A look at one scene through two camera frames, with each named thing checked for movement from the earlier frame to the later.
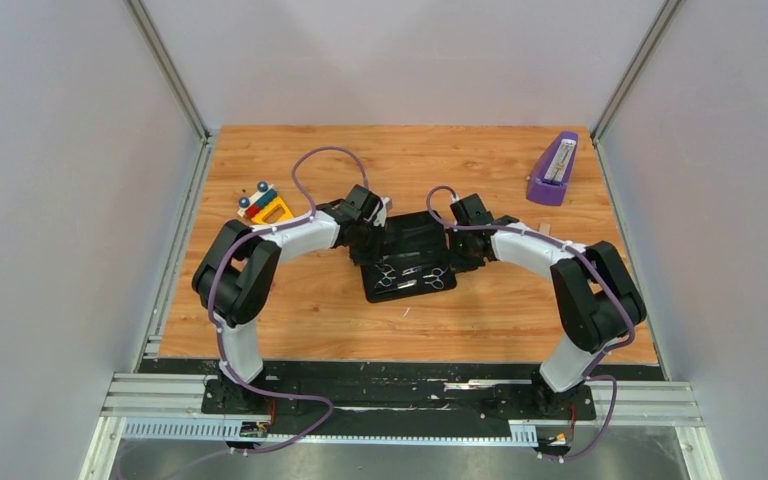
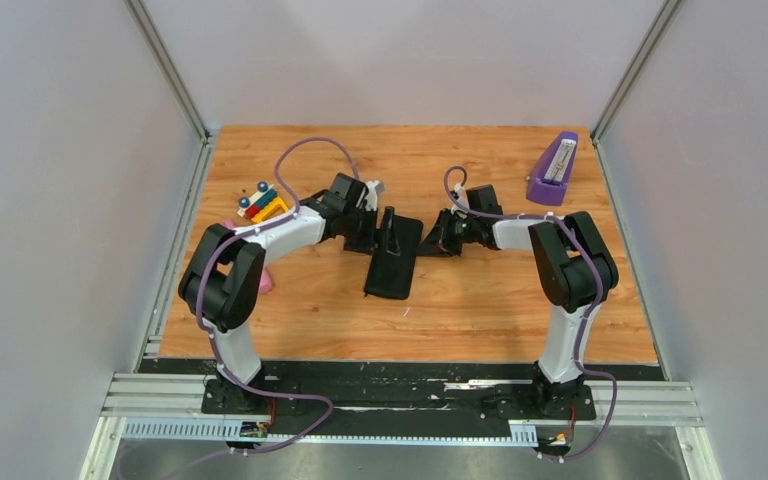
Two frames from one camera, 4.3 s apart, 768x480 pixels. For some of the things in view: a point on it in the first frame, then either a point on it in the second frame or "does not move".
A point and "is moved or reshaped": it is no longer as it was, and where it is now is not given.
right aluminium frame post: x=636 y=74 does not move
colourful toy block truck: x=265 y=206 does not move
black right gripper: x=457 y=264 → x=439 y=236
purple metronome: x=551 y=170 does not move
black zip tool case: x=415 y=259 is moved or reshaped
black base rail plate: x=387 y=390 does not move
